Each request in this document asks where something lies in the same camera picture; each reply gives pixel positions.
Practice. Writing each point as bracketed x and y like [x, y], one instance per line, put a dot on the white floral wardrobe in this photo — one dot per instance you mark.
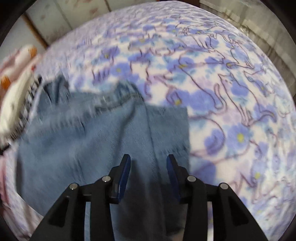
[44, 22]

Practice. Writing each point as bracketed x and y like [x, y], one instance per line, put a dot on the white fluffy folded garment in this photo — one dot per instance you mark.
[13, 103]

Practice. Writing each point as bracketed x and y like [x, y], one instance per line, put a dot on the blue denim garment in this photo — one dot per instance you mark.
[79, 136]

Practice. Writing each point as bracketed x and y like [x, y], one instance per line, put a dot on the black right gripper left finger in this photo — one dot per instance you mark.
[66, 218]

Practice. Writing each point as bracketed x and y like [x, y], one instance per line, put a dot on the pink white plush toy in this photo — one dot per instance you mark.
[13, 66]

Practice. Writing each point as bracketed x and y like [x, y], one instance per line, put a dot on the purple cat print blanket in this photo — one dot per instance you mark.
[240, 112]

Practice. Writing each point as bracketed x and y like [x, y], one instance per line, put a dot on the black white printed folded garment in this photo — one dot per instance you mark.
[24, 116]

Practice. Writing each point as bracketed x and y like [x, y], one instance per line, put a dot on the beige curtain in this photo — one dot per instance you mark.
[263, 27]

